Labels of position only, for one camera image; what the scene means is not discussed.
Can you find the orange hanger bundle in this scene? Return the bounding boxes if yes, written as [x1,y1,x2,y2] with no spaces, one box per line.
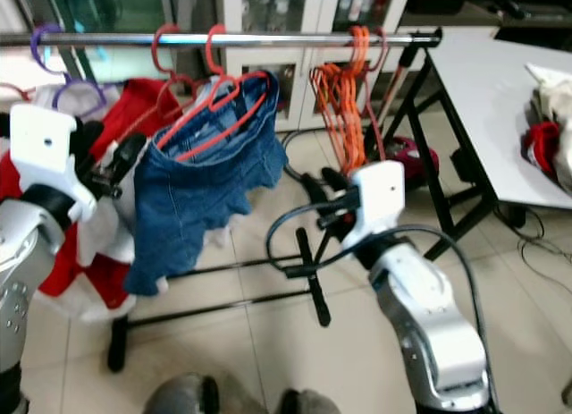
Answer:
[308,25,390,165]

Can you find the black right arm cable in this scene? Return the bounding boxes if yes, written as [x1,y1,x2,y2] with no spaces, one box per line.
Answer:
[266,199,492,397]

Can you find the grey vacuum hose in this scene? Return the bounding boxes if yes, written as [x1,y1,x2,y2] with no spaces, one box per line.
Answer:
[282,128,323,178]

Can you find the red clothes hanger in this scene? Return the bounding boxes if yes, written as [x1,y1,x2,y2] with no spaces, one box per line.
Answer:
[143,22,215,133]
[154,25,273,163]

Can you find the small red garment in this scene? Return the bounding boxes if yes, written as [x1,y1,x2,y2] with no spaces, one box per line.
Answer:
[524,121,564,175]

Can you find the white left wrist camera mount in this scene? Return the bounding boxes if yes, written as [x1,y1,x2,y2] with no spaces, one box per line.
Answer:
[9,104,99,224]

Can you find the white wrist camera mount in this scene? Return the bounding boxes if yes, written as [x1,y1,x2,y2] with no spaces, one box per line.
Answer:
[349,160,407,250]
[9,104,99,224]

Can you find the grey right robot foot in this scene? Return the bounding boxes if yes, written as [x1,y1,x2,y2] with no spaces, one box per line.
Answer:
[277,389,342,414]

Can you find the black power adapter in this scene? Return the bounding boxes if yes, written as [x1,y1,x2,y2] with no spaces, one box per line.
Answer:
[450,146,485,187]

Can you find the grey left robot foot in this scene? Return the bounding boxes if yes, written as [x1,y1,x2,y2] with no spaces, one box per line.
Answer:
[143,373,224,414]

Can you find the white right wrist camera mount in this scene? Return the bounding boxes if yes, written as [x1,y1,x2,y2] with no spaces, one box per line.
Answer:
[349,160,407,250]

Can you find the purple clothes hanger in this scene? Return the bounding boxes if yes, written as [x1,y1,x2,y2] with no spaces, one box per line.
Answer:
[29,22,108,113]

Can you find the metal clothes rack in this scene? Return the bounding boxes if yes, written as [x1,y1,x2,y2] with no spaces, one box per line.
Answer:
[0,25,443,375]

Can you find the magenta vacuum cleaner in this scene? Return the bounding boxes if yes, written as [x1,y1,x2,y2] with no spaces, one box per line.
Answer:
[386,135,441,182]

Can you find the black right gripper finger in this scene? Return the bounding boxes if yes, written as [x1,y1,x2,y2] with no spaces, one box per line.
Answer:
[322,165,355,200]
[297,171,327,209]

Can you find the white table black legs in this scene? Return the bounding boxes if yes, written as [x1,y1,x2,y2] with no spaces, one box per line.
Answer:
[407,25,572,263]

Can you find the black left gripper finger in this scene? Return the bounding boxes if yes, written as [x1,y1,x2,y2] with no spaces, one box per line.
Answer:
[71,117,105,156]
[109,132,149,199]

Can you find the white glass door cabinet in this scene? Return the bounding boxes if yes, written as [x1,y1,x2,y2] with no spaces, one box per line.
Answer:
[0,0,412,133]

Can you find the grey robot foot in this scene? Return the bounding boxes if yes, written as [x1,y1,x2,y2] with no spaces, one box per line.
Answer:
[277,389,342,414]
[143,373,224,414]

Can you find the blue denim garment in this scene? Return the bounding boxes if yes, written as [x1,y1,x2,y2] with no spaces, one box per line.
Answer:
[123,70,289,297]

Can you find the red polo shirt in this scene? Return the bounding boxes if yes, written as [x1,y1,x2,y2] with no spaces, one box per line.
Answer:
[0,77,184,321]

